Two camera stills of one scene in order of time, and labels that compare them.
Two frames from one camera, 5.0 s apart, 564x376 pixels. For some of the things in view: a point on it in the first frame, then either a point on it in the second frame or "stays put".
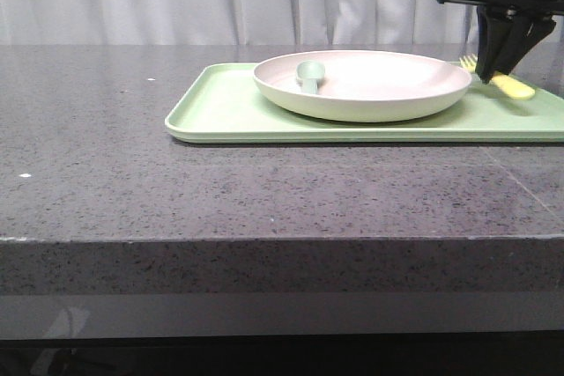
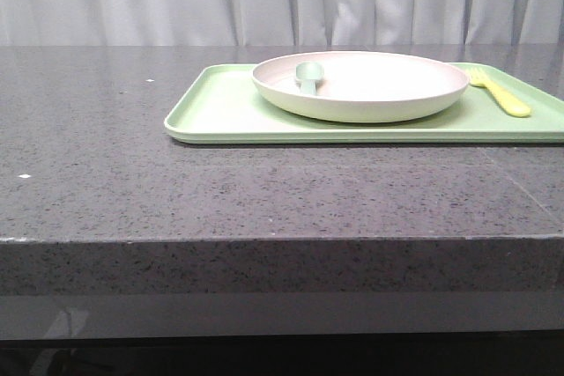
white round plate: (361, 85) stays put
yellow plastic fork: (504, 84) -> (481, 77)
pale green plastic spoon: (307, 73) stays put
